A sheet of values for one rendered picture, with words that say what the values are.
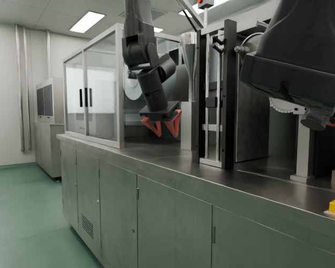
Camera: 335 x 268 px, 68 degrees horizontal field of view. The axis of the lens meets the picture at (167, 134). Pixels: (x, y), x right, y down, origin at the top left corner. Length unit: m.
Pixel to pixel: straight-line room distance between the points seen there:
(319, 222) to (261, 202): 0.13
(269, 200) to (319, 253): 0.15
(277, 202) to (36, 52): 5.72
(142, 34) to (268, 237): 0.60
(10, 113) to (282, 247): 5.54
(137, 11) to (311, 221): 0.60
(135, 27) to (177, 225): 0.71
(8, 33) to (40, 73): 0.88
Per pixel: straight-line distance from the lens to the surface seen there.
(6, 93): 5.85
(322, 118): 0.68
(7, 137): 5.86
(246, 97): 1.11
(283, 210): 0.66
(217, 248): 0.88
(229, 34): 0.97
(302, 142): 0.88
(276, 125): 1.35
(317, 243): 0.68
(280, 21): 0.22
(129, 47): 0.65
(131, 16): 0.65
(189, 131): 1.37
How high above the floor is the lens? 1.11
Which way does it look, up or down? 5 degrees down
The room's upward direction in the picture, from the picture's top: straight up
